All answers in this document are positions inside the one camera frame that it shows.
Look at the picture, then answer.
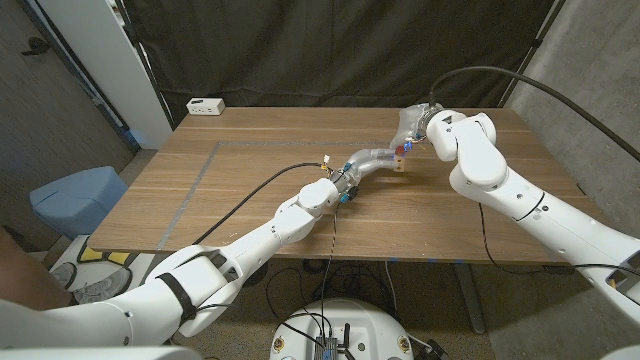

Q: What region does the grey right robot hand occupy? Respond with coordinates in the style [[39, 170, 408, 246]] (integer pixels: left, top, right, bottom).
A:
[[389, 103, 445, 152]]

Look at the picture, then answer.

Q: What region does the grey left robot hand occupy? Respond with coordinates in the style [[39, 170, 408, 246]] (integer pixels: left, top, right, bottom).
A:
[[329, 147, 397, 195]]

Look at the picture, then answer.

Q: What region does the black backdrop curtain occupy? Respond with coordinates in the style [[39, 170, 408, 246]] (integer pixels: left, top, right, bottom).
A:
[[122, 0, 566, 126]]

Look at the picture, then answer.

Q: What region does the black backdrop stand pole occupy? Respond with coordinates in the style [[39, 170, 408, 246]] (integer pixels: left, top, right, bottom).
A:
[[114, 0, 176, 130], [497, 0, 566, 109]]

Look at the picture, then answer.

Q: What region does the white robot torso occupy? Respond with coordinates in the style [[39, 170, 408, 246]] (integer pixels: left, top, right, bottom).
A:
[[269, 298, 415, 360]]

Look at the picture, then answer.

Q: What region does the white power strip box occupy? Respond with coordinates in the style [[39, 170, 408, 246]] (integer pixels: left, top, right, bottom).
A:
[[186, 97, 226, 117]]

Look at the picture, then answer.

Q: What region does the grey table leg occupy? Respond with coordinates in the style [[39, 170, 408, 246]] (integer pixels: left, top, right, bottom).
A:
[[452, 262, 486, 335]]

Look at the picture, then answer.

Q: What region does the black antenna on torso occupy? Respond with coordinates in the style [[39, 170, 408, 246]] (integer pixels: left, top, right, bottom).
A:
[[339, 323, 356, 360]]

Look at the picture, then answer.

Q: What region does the grey electronics box on torso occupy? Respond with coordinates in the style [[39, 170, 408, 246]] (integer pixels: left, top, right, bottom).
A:
[[313, 335, 340, 360]]

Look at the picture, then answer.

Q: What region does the black connector beside torso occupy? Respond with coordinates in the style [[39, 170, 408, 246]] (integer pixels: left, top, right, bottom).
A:
[[424, 339, 449, 360]]

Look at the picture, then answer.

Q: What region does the white cabinet panel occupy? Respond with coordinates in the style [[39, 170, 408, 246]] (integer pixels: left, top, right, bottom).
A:
[[37, 0, 174, 150]]

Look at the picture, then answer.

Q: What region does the grey sneaker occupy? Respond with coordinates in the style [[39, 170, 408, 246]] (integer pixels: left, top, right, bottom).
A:
[[47, 262, 79, 290], [73, 268, 133, 305]]

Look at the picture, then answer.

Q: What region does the blue-grey padded stool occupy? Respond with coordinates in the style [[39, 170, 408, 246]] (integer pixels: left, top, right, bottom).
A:
[[28, 165, 129, 240]]

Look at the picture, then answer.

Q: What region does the person's bare leg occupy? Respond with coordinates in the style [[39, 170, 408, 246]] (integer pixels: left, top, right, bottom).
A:
[[0, 227, 74, 311]]

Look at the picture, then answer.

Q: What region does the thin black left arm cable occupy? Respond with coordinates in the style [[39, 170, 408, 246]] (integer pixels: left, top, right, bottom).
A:
[[194, 202, 339, 351]]

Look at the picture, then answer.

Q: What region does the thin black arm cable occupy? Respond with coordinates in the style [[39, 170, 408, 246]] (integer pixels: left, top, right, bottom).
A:
[[194, 202, 339, 351], [477, 202, 640, 277]]

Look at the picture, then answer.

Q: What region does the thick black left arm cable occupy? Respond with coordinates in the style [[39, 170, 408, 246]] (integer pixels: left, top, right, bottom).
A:
[[192, 161, 331, 246]]

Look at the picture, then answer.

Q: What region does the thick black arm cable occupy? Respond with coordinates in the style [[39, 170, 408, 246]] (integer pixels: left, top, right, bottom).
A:
[[192, 161, 331, 246], [428, 66, 640, 162]]

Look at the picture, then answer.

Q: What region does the black floor cable bundle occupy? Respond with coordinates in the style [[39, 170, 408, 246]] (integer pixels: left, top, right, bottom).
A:
[[264, 258, 396, 326]]

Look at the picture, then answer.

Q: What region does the white floor cable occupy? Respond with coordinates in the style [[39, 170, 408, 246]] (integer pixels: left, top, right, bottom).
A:
[[383, 260, 400, 315]]

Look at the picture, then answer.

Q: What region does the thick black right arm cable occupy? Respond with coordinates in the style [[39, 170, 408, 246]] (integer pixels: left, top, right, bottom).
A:
[[428, 66, 640, 162]]

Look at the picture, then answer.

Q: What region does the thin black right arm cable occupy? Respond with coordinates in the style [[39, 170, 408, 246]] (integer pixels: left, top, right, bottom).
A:
[[477, 202, 640, 277]]

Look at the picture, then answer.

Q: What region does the dark door frame rail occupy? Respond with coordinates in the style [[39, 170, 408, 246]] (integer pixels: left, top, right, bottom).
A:
[[14, 0, 142, 154]]

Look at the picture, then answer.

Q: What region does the black door handle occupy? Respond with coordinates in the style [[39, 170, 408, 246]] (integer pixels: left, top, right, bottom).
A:
[[20, 37, 51, 56]]

